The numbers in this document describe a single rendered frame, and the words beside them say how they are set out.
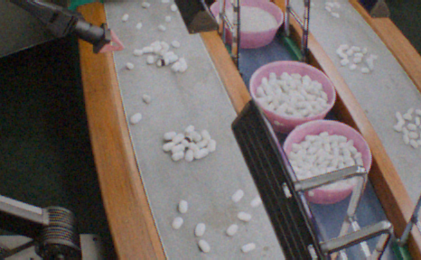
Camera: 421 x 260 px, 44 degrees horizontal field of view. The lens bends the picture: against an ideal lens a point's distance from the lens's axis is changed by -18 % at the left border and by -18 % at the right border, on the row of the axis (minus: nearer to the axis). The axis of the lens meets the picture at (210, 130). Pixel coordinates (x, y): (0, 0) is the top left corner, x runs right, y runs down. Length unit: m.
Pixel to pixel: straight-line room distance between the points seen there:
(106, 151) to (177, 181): 0.21
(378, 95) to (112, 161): 0.86
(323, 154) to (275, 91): 0.30
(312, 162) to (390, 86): 0.48
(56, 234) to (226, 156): 0.54
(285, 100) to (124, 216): 0.63
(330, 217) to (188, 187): 0.39
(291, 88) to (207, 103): 0.26
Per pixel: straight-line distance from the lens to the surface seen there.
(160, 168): 1.59
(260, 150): 1.14
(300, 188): 1.05
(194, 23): 1.49
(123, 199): 1.49
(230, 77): 1.81
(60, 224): 1.43
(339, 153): 1.66
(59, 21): 1.70
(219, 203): 1.51
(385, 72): 2.00
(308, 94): 1.84
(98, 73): 1.87
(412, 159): 1.71
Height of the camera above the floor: 1.90
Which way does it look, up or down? 44 degrees down
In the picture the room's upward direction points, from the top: straight up
